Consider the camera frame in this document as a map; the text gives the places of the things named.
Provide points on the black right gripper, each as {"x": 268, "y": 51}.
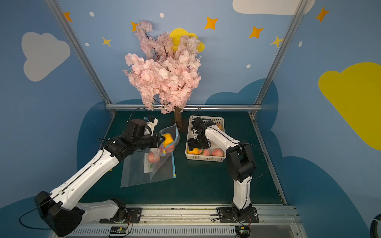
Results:
{"x": 196, "y": 143}

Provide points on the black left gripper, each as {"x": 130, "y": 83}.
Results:
{"x": 158, "y": 141}

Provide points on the pink peach large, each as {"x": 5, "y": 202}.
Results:
{"x": 153, "y": 158}

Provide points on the clear zip-top bag blue zipper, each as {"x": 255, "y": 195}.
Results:
{"x": 159, "y": 162}

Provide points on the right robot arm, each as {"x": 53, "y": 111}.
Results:
{"x": 240, "y": 160}

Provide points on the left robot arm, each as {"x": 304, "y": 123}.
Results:
{"x": 61, "y": 208}

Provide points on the orange peach basket front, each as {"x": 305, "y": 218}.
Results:
{"x": 195, "y": 151}

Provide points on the pink peach middle left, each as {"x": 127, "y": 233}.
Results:
{"x": 205, "y": 152}

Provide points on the pink peach basket front right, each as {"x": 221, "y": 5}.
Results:
{"x": 218, "y": 152}

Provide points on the pink peach upper left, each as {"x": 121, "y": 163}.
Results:
{"x": 168, "y": 149}

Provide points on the yellow peach far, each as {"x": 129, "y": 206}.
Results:
{"x": 168, "y": 139}

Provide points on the white perforated plastic basket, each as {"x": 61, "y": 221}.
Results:
{"x": 216, "y": 120}

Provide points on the pink cherry blossom tree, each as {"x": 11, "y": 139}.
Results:
{"x": 168, "y": 73}

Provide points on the left green circuit board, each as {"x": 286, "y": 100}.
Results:
{"x": 118, "y": 231}

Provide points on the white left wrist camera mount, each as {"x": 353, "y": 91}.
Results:
{"x": 151, "y": 122}

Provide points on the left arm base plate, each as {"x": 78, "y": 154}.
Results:
{"x": 131, "y": 214}

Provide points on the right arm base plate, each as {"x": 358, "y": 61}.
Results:
{"x": 232, "y": 215}

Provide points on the left aluminium corner post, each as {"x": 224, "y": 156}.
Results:
{"x": 64, "y": 24}

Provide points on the aluminium corner post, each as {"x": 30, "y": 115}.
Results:
{"x": 301, "y": 10}
{"x": 64, "y": 24}

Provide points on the right aluminium corner post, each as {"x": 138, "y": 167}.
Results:
{"x": 301, "y": 10}

